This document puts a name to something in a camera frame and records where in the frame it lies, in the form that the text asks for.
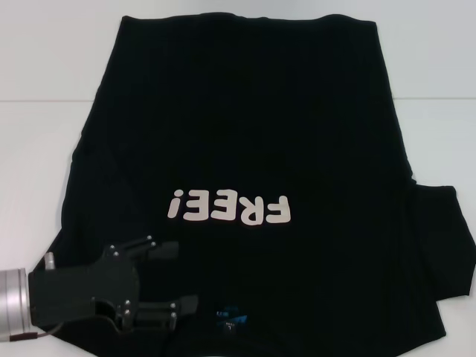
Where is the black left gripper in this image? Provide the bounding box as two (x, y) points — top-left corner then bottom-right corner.
(28, 234), (200, 332)

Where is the black shirt with FREE print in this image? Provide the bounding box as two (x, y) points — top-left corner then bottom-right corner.
(33, 13), (476, 357)

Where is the thin cable with brown sleeve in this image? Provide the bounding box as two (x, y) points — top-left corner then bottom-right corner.
(9, 322), (65, 341)

